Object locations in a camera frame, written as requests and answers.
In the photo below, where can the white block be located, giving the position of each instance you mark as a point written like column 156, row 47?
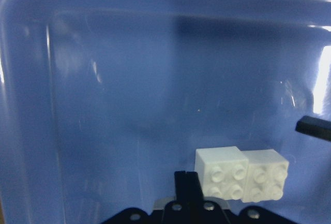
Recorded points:
column 266, row 176
column 221, row 171

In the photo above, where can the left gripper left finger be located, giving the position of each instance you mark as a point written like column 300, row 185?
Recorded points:
column 177, row 210

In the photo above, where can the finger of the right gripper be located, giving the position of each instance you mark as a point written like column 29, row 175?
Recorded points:
column 314, row 127

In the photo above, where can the blue plastic tray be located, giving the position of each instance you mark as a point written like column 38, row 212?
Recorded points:
column 102, row 100

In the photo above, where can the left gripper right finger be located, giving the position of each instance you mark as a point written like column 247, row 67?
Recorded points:
column 201, row 210

